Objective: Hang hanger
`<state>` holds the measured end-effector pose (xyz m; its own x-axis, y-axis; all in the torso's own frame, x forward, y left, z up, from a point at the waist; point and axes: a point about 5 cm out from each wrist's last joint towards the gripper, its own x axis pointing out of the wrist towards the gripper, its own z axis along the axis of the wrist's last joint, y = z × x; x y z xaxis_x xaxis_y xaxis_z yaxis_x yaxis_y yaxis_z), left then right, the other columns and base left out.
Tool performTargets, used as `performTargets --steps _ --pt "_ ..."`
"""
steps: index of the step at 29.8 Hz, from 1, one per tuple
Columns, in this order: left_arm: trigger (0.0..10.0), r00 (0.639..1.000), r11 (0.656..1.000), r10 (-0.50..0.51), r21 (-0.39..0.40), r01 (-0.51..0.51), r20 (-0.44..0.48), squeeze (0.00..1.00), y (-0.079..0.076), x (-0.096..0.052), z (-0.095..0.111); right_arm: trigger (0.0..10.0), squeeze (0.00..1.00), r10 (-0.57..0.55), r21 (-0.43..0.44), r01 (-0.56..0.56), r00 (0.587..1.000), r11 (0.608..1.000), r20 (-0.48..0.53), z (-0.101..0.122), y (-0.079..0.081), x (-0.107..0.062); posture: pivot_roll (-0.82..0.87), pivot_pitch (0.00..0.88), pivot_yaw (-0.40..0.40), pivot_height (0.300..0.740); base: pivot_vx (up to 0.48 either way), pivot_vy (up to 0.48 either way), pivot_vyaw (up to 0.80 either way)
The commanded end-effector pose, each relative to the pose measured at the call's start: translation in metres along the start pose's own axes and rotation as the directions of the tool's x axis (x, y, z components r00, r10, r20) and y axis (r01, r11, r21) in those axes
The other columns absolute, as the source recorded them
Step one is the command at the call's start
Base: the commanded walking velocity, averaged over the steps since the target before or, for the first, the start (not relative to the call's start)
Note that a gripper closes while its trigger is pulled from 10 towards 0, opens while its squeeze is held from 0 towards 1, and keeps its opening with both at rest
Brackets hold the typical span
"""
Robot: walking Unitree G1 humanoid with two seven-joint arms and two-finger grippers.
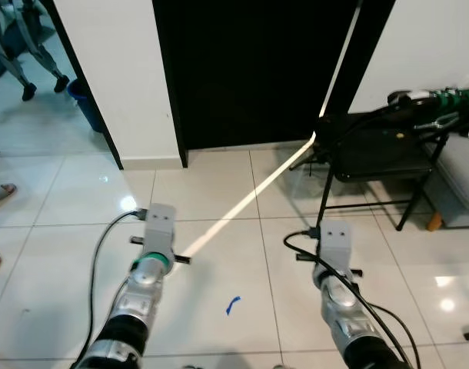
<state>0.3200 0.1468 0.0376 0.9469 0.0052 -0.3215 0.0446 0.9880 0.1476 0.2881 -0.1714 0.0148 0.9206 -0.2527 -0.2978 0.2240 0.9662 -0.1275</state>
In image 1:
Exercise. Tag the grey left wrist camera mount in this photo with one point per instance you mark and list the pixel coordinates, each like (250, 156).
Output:
(159, 227)

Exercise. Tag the grey cushioned ottoman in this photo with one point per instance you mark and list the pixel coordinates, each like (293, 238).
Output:
(461, 177)

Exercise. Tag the grey walking frame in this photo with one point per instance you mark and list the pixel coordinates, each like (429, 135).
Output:
(28, 91)

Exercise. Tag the blue bin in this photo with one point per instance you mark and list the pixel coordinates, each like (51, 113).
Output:
(87, 108)

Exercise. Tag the black door frame post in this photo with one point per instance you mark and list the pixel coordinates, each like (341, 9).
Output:
(65, 46)

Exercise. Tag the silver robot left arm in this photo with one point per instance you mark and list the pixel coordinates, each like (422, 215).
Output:
(134, 304)

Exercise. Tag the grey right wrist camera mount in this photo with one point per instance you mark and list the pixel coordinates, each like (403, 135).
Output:
(334, 242)

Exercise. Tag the black door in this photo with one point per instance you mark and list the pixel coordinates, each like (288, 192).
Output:
(250, 69)

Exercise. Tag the green hanger bundle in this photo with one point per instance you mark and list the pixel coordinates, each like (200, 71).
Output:
(442, 98)

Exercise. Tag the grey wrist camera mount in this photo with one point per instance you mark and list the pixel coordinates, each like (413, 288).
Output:
(334, 242)
(159, 227)

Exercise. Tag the silver metal clip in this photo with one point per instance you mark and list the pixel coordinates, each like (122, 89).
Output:
(438, 123)

